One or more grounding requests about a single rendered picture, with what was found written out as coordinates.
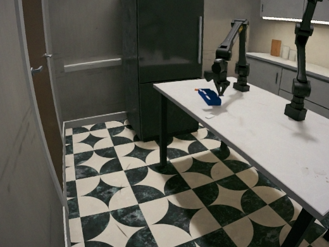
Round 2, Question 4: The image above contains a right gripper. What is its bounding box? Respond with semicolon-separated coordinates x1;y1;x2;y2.
213;71;230;96

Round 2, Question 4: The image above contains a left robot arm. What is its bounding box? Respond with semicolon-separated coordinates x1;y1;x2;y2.
285;1;317;113

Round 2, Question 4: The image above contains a blue rack of labelled bins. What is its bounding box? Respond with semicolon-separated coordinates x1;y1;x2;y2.
198;89;221;106

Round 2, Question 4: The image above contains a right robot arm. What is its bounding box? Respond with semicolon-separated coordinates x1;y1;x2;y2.
204;18;250;89

